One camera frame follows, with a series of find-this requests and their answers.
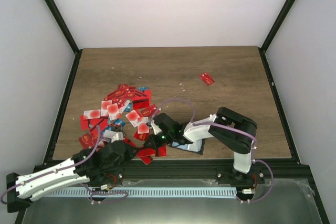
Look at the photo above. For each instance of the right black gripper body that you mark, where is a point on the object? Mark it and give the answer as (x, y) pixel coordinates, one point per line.
(161, 141)

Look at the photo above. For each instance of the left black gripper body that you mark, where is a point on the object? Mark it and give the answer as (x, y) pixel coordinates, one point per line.
(126, 158)

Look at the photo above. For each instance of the black leather card holder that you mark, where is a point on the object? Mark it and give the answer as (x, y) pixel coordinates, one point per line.
(195, 147)

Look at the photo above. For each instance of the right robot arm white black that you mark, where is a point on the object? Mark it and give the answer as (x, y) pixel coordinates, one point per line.
(235, 131)

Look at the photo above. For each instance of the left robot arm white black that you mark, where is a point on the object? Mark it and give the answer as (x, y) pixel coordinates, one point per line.
(89, 167)

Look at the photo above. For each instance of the red card black stripe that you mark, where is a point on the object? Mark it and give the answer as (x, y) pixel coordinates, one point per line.
(160, 152)

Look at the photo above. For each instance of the red VIP card centre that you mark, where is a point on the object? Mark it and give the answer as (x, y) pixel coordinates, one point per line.
(149, 111)

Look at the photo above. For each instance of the red VIP card low left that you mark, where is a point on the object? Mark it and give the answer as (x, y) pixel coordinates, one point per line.
(87, 141)

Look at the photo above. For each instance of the white red circle card upper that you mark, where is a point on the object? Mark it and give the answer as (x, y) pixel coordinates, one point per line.
(113, 111)

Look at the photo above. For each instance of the white red circle card left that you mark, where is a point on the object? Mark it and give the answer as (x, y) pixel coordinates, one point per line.
(91, 114)

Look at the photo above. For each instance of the blue card top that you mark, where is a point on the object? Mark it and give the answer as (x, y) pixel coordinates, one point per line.
(143, 88)

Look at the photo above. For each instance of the red VIP card top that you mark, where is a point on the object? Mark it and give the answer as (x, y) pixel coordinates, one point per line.
(117, 93)

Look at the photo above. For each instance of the lone red VIP card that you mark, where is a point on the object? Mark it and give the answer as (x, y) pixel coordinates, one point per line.
(206, 78)

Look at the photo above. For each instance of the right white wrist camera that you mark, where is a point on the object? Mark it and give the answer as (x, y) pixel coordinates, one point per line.
(156, 129)

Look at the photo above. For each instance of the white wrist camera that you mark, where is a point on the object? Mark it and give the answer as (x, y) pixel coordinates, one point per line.
(111, 136)
(156, 129)

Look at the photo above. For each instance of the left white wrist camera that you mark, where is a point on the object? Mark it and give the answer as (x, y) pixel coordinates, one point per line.
(111, 136)

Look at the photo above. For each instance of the black aluminium frame rail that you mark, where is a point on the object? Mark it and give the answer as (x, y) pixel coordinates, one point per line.
(220, 170)

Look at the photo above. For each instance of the light blue slotted cable duct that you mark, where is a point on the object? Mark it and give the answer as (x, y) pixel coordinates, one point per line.
(148, 192)

